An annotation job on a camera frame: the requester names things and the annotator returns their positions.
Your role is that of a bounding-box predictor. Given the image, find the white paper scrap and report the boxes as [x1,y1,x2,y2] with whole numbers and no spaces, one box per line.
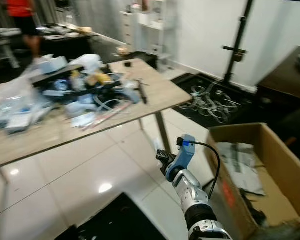
[152,137,163,153]

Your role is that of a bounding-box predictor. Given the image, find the black hand tool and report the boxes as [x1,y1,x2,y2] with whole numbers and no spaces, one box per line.
[137,80,149,105]

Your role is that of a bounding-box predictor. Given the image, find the light wooden table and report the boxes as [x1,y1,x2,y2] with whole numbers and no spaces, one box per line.
[0,58,182,183]

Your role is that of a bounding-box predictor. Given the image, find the crumpled grey plastic wrapper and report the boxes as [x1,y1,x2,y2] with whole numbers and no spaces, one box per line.
[215,142,267,197]

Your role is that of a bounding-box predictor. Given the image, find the plain black floor mat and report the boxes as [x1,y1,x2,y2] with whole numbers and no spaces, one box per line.
[54,192,167,240]

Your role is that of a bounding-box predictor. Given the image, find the brown cardboard box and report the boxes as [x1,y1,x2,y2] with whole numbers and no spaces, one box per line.
[203,122,300,240]

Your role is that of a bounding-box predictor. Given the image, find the black tray of clutter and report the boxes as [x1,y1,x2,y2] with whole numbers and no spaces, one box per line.
[32,65,141,106]

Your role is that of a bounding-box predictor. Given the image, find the white crumpled plastic bag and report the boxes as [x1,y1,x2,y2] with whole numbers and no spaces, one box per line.
[70,54,105,75]

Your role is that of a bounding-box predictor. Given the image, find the white shelf unit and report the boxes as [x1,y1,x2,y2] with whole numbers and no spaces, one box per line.
[119,0,177,67]

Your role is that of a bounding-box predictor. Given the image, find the black pole stand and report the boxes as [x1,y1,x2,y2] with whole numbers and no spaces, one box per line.
[221,0,256,85]

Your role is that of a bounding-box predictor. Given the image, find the dark brown cabinet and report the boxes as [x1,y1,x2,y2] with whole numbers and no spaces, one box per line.
[255,46,300,107]

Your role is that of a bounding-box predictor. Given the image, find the low black table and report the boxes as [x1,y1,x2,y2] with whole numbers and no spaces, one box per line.
[39,25,102,59]

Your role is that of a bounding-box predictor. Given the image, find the clear plastic bag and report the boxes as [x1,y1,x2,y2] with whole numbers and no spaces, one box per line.
[0,65,53,133]

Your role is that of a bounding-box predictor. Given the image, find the person in red shirt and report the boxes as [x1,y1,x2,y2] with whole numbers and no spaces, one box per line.
[5,0,44,58]

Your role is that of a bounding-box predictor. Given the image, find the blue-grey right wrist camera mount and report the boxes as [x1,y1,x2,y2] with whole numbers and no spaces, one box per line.
[165,134,197,183]

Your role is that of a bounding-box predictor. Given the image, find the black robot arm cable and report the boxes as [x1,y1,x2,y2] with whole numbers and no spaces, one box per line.
[176,138,221,199]

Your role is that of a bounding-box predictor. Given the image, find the tangled white cables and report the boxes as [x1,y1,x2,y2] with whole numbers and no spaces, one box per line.
[189,83,242,124]

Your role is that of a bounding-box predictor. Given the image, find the black floor mat with cables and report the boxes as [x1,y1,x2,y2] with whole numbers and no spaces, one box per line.
[170,72,262,131]

